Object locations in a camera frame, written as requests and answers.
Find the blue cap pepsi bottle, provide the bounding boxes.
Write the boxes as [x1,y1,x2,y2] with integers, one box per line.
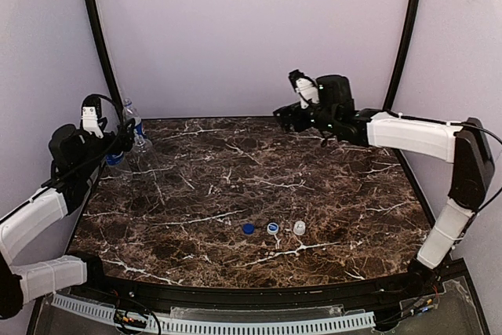
[123,98,146,138]

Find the white cap blue label bottle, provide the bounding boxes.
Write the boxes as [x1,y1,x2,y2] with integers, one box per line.
[106,152,133,181]

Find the white bottle cap blue top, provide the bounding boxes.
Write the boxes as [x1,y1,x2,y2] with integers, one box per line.
[267,222,279,235]

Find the clear plastic bottle cap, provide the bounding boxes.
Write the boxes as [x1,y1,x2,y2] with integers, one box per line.
[293,220,306,235]

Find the clear unlabeled plastic bottle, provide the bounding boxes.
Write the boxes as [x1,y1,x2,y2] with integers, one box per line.
[127,134,161,184]

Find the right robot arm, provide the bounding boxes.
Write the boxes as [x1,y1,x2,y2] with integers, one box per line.
[273,70,495,271]

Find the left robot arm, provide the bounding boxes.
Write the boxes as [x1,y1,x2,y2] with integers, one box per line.
[1,119,133,319]

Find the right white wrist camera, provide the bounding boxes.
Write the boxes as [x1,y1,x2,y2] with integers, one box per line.
[288,70,319,109]

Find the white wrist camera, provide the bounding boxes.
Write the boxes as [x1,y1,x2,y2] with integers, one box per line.
[288,70,319,109]
[81,94,107,139]

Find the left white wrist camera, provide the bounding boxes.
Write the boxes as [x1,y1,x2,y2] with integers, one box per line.
[81,94,107,139]

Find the left black frame post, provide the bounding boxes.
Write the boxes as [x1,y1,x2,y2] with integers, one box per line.
[84,0,123,118]

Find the black frame post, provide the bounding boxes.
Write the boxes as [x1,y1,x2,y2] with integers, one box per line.
[84,0,123,118]
[383,0,420,110]

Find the black front frame rail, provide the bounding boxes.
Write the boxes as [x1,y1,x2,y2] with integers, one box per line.
[46,260,467,312]

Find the right black frame post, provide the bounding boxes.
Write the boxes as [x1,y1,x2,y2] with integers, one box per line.
[383,0,420,110]

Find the white slotted cable duct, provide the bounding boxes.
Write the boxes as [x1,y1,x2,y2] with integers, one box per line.
[51,294,375,335]

